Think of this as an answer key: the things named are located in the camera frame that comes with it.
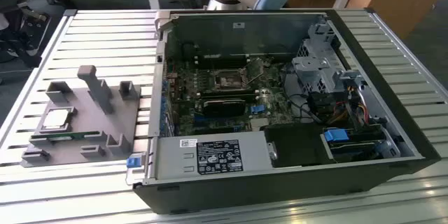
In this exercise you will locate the grey plastic parts rack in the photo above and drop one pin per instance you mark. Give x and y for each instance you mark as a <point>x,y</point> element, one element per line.
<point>87,119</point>

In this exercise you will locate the silver power supply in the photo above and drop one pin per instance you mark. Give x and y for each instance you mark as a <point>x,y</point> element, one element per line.
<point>175,158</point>

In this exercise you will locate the black open PC case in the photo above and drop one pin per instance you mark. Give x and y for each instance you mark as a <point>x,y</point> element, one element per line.
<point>280,195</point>

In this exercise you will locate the small blue board connector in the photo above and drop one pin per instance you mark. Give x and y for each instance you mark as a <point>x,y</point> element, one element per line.
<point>258,109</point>

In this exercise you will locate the blue disk carrier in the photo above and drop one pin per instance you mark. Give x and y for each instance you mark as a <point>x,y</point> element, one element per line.
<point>336,136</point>

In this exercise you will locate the silver square CPU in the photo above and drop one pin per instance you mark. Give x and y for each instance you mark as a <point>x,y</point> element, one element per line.
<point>56,119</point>

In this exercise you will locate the black plastic shroud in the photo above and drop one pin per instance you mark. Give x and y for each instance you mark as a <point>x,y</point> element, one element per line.
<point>298,145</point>

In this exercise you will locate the blue case latch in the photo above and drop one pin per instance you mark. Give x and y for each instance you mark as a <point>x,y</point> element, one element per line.
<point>134,162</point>

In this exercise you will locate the silver chipset heatsink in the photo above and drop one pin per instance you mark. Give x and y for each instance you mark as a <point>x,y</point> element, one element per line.
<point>259,124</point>

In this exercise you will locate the CPU socket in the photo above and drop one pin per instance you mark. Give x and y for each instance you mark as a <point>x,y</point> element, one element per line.
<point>230,79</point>

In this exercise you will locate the green RAM stick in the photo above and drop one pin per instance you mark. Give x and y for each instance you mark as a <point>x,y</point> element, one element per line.
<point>63,135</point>

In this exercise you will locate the green motherboard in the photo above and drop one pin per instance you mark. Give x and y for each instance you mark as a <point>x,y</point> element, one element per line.
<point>272,98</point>

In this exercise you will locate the silver metal drive cage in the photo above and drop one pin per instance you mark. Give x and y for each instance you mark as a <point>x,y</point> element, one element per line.
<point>311,72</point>

